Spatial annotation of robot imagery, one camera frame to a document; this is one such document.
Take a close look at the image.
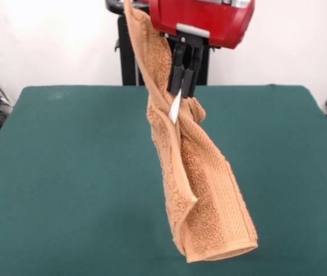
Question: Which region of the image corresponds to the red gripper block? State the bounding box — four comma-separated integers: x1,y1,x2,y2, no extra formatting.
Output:
148,0,256,99

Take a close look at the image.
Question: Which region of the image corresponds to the tan terry towel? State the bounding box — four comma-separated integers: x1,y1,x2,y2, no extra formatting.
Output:
122,0,259,264

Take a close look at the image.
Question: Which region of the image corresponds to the dark green table cloth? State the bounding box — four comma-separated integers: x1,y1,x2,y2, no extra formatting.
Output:
0,84,327,276

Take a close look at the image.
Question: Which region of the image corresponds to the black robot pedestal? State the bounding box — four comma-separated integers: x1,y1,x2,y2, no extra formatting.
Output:
105,0,220,86

